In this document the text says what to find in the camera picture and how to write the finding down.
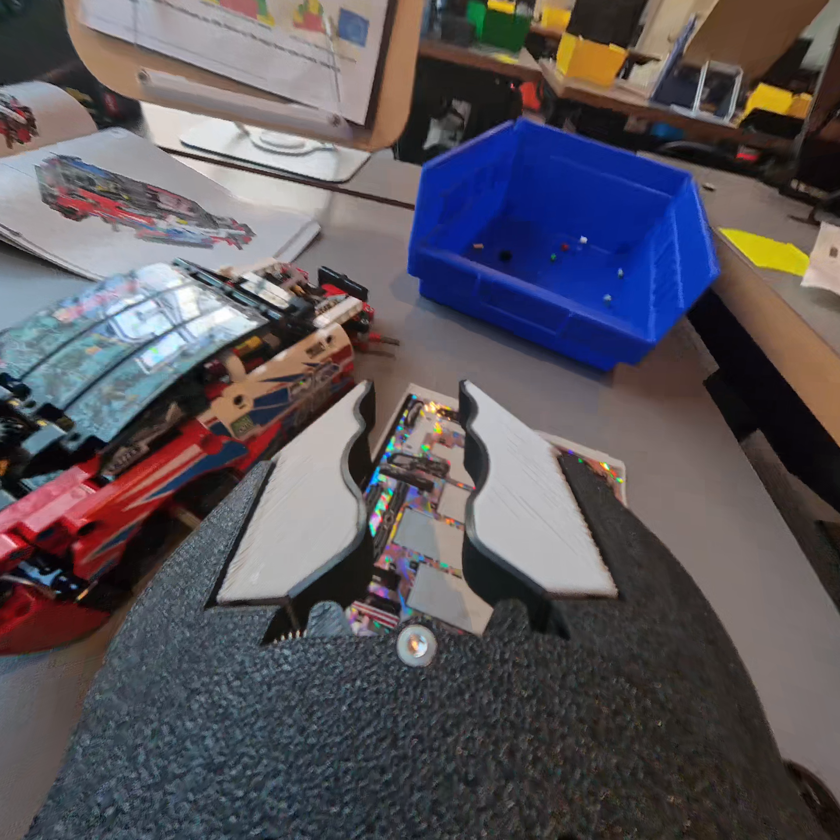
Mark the blue plastic bin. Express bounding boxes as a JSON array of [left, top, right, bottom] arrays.
[[407, 117, 721, 373]]

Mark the white paper sheet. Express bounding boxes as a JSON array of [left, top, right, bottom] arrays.
[[801, 220, 840, 294]]

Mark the clear acrylic holder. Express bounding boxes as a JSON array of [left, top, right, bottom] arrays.
[[648, 16, 744, 123]]

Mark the red white blue toy car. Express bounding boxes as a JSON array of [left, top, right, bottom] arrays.
[[0, 258, 401, 657]]

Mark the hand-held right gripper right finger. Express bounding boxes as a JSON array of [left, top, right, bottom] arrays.
[[458, 379, 619, 608]]

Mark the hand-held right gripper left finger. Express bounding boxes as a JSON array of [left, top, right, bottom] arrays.
[[215, 381, 376, 608]]

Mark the small green storage bin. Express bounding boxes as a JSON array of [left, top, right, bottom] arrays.
[[466, 0, 534, 52]]

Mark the holographic sticker sheet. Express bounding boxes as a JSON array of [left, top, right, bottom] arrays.
[[351, 382, 629, 641]]

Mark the row of yellow bins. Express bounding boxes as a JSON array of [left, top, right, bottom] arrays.
[[740, 82, 815, 122]]

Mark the grey side table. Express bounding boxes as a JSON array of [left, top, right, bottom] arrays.
[[640, 151, 840, 519]]

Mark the brown cardboard sheet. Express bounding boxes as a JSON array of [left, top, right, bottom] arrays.
[[682, 0, 829, 80]]

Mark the wooden background table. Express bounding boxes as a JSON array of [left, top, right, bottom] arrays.
[[419, 36, 746, 142]]

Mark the wooden document stand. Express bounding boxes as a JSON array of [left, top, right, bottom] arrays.
[[62, 0, 427, 153]]

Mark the yellow paper sheet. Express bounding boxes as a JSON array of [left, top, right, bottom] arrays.
[[717, 226, 812, 278]]

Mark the instruction booklet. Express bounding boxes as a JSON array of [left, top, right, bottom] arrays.
[[0, 80, 322, 281]]

